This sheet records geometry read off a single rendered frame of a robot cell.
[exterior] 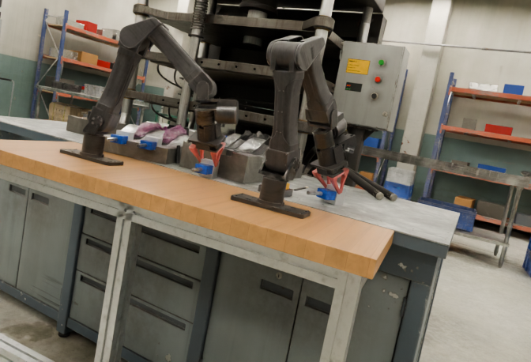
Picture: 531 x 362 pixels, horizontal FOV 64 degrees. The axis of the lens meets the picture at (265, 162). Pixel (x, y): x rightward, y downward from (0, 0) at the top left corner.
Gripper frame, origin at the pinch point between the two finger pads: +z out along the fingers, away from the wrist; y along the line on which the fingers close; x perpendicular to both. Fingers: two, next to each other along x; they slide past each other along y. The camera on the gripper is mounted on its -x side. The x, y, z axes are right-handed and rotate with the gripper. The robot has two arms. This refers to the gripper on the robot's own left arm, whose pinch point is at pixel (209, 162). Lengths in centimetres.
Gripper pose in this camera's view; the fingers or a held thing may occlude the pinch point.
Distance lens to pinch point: 137.6
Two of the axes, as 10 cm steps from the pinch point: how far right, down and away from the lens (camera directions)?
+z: 0.0, 8.4, 5.5
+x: -3.7, 5.1, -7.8
